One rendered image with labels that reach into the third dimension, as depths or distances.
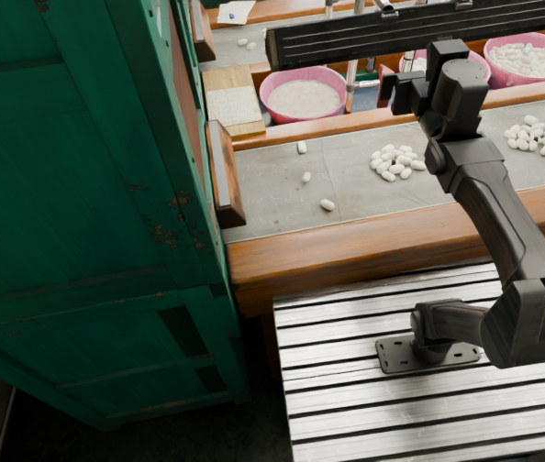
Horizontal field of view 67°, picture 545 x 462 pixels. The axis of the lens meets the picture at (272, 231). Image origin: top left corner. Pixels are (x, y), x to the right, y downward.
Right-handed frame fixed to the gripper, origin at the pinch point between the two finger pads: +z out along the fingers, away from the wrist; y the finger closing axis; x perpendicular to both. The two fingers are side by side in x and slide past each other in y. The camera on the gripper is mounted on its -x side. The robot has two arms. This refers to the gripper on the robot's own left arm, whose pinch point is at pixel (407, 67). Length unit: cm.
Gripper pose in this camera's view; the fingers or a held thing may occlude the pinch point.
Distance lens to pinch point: 83.5
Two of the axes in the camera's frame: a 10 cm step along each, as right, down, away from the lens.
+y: -9.9, 1.3, -0.3
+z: -1.2, -7.9, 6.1
